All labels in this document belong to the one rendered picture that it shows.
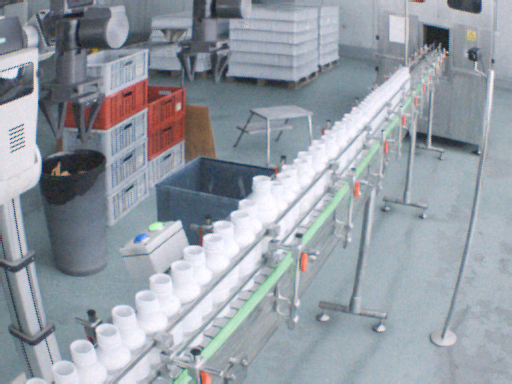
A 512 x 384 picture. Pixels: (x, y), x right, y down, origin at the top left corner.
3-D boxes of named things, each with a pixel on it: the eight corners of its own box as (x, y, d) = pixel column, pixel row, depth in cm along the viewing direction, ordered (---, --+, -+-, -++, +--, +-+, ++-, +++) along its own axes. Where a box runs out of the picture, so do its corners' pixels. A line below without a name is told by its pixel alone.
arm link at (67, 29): (71, 12, 81) (49, 16, 76) (101, 9, 79) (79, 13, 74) (70, 51, 84) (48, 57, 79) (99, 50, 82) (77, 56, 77)
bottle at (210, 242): (196, 305, 114) (192, 232, 108) (224, 302, 116) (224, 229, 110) (204, 321, 109) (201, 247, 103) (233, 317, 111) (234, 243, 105)
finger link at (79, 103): (81, 149, 81) (80, 89, 78) (51, 144, 84) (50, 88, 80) (107, 137, 87) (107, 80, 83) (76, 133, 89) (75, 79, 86)
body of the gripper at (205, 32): (191, 45, 126) (192, 16, 123) (231, 47, 122) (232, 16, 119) (176, 49, 120) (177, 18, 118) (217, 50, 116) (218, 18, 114)
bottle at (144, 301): (152, 357, 97) (142, 282, 90) (179, 368, 94) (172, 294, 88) (134, 372, 92) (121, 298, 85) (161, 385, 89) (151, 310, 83)
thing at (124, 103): (106, 130, 346) (106, 97, 338) (60, 127, 356) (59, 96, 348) (148, 107, 400) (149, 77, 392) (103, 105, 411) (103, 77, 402)
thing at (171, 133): (149, 162, 425) (149, 133, 417) (107, 155, 438) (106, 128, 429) (186, 139, 478) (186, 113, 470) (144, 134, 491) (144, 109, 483)
